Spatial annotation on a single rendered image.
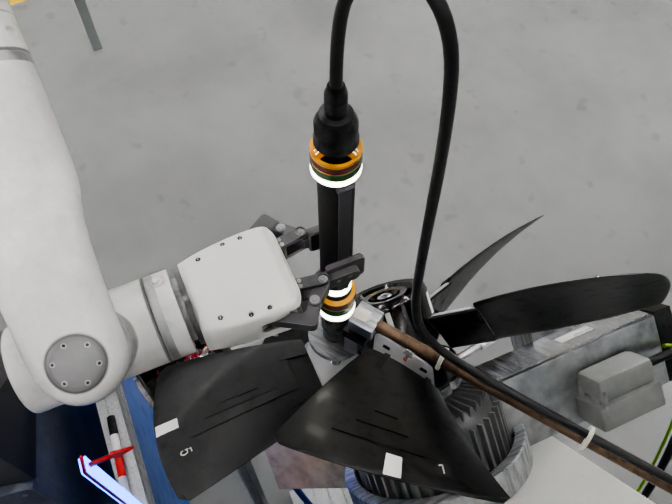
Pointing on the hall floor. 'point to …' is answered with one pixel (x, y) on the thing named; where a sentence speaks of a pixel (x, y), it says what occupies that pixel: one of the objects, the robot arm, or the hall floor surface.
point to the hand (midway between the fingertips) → (335, 251)
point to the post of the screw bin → (252, 483)
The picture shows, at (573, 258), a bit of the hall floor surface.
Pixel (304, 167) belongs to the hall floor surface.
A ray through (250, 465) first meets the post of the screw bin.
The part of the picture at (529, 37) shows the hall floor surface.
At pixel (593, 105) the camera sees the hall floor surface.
